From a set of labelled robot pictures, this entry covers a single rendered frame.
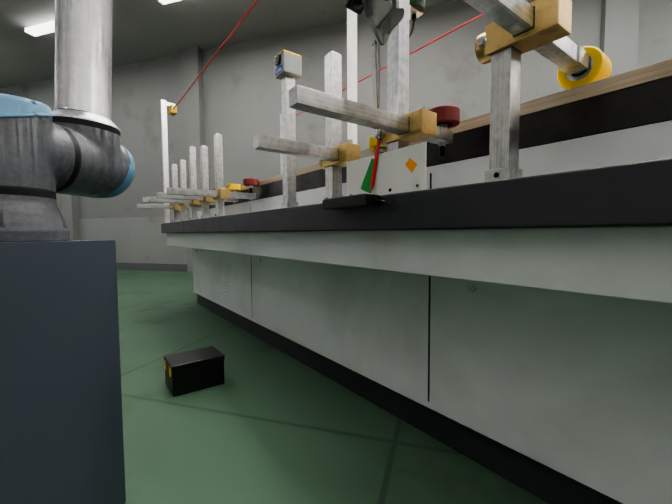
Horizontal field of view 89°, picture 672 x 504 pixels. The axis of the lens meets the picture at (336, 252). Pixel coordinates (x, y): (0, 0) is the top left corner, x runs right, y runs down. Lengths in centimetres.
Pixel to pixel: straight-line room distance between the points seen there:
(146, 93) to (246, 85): 188
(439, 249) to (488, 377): 38
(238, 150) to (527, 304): 511
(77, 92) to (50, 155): 20
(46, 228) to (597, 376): 110
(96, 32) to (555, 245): 105
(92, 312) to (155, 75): 623
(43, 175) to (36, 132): 8
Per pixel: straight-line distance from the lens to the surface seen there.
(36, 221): 85
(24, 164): 87
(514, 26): 69
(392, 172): 81
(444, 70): 504
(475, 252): 70
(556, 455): 98
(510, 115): 68
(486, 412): 102
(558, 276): 64
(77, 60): 106
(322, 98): 66
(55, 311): 83
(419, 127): 78
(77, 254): 84
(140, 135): 689
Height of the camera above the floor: 61
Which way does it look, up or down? 3 degrees down
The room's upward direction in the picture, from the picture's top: straight up
